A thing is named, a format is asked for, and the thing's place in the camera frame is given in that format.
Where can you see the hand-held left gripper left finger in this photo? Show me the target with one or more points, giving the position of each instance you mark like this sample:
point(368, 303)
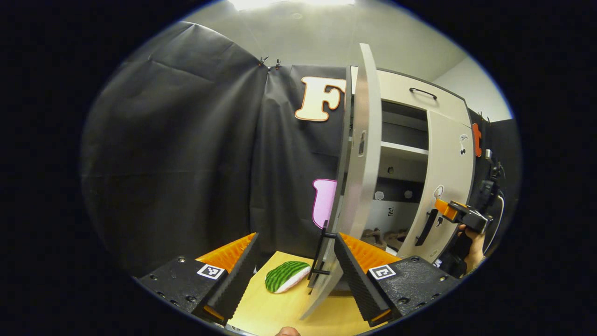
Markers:
point(242, 280)

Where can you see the brown fuzzy shoe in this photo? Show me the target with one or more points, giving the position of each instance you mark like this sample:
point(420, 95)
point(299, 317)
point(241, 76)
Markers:
point(373, 236)
point(397, 240)

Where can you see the watermelon slice plush cushion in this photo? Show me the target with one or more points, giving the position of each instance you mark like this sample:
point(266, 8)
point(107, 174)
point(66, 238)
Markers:
point(284, 275)

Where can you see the white cabinet shelf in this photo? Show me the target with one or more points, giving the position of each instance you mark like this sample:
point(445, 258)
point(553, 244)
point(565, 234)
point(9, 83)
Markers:
point(403, 148)

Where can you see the white and grey shoe cabinet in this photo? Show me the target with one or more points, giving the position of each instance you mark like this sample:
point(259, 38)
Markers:
point(401, 135)

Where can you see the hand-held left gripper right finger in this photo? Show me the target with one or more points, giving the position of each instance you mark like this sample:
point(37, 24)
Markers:
point(354, 280)

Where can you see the black backdrop cloth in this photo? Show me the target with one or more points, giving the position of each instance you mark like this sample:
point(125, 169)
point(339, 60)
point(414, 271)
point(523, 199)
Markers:
point(177, 163)

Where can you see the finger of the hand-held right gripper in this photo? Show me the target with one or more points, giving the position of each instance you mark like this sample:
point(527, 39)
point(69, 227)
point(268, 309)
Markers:
point(445, 208)

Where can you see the white cabinet drawer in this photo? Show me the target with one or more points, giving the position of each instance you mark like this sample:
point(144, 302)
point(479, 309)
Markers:
point(396, 88)

